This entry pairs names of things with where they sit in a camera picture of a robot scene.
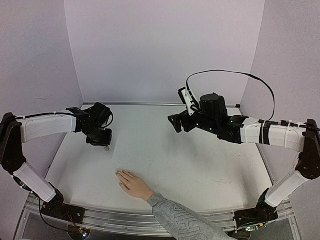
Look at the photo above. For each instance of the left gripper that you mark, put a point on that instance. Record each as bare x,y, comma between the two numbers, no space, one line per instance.
107,142

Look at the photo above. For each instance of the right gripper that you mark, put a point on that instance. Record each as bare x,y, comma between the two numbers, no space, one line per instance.
180,122

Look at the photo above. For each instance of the green nail polish bottle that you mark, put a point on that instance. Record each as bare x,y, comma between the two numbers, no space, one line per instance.
107,148

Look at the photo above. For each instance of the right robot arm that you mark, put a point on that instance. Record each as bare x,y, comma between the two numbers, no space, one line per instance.
304,138

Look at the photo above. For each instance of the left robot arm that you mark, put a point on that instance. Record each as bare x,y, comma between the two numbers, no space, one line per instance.
15,131

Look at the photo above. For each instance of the grey sleeved forearm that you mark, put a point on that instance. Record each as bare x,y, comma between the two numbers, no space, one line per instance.
183,223

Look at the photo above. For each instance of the person's hand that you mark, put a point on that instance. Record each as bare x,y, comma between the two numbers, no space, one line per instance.
134,186

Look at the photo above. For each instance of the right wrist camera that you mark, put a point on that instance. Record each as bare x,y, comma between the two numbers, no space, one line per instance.
187,97

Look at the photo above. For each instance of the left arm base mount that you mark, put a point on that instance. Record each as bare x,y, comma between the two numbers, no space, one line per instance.
58,209

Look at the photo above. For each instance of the aluminium front rail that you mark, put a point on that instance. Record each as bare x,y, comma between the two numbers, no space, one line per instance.
97,224

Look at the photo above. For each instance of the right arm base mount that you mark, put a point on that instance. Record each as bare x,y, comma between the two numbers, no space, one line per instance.
251,217

